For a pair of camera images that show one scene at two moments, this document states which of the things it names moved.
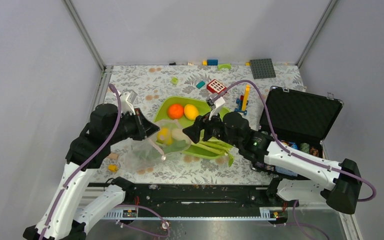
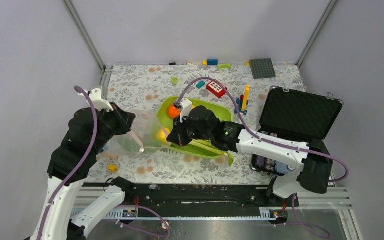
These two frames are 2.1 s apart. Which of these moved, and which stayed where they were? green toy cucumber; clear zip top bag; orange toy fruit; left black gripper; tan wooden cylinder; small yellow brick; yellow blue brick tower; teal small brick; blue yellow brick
Moved: left black gripper; clear zip top bag; green toy cucumber
Stayed: yellow blue brick tower; tan wooden cylinder; blue yellow brick; small yellow brick; orange toy fruit; teal small brick
